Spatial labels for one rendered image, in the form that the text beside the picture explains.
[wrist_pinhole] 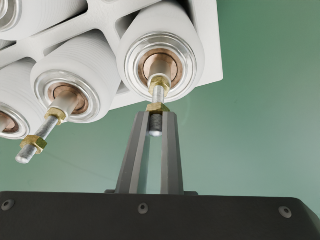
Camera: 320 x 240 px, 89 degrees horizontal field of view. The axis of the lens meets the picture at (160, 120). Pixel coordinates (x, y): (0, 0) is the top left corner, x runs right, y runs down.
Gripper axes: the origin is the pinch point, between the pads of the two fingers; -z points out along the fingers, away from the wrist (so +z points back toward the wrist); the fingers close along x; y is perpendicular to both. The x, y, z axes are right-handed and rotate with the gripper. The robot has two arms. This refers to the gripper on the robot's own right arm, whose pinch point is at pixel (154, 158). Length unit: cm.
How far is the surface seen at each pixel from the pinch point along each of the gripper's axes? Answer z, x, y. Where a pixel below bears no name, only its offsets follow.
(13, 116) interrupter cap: -10.7, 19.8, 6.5
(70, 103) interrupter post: -9.5, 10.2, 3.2
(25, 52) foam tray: -18.1, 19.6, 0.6
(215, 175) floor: -36, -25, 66
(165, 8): -16.4, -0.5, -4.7
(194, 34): -11.6, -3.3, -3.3
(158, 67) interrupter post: -9.2, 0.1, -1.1
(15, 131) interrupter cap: -10.8, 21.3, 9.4
